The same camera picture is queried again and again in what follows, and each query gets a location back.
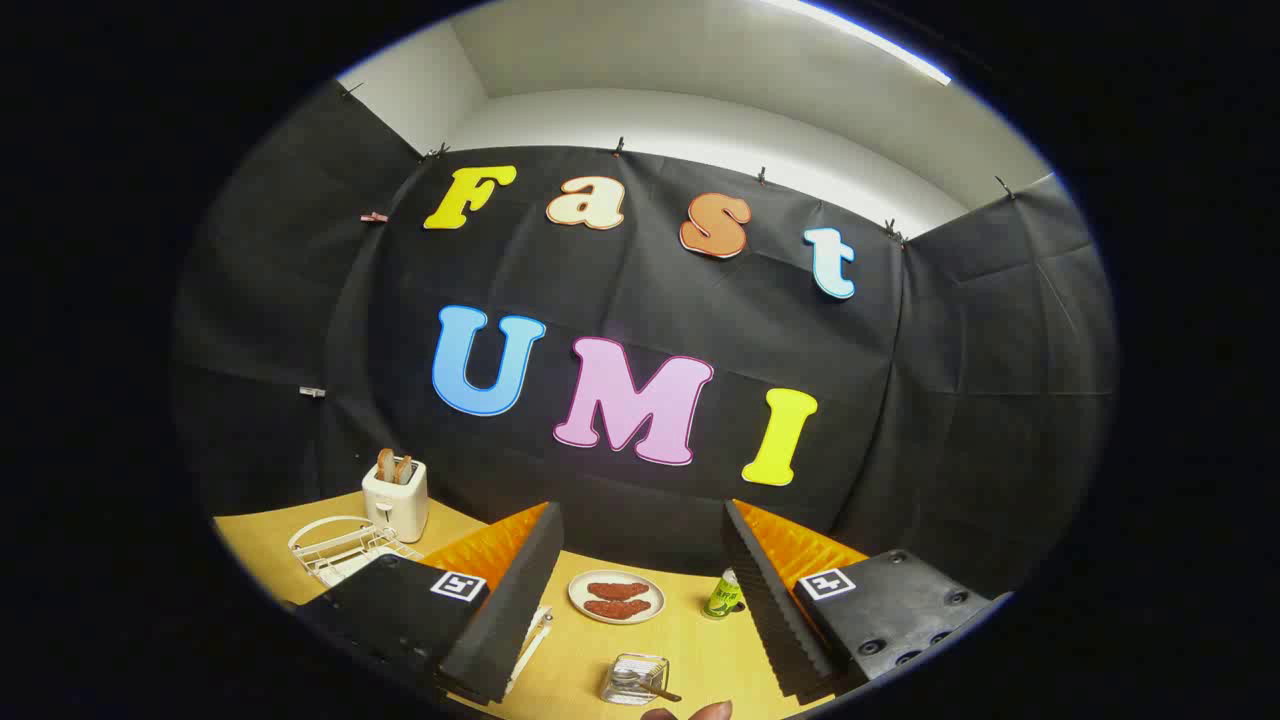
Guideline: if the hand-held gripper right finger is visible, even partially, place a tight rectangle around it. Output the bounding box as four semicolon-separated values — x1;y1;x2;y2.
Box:
720;498;1013;705

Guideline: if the white wire dish rack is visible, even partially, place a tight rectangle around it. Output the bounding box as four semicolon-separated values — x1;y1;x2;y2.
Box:
288;515;553;696

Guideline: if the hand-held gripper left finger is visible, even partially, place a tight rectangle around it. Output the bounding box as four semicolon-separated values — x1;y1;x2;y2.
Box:
283;502;566;707

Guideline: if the white round plate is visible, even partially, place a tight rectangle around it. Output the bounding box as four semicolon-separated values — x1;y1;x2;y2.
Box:
567;570;666;626

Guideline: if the black backdrop cloth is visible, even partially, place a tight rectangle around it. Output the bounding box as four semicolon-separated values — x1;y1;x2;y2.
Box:
170;80;1119;601

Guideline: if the green drink bottle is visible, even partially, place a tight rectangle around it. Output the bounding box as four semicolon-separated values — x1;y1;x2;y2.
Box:
702;568;743;621

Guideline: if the metal wire basket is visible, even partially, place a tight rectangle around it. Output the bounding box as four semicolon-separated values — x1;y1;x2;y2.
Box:
601;654;671;707

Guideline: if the white toaster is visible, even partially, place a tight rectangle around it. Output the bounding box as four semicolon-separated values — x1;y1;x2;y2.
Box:
361;457;430;544

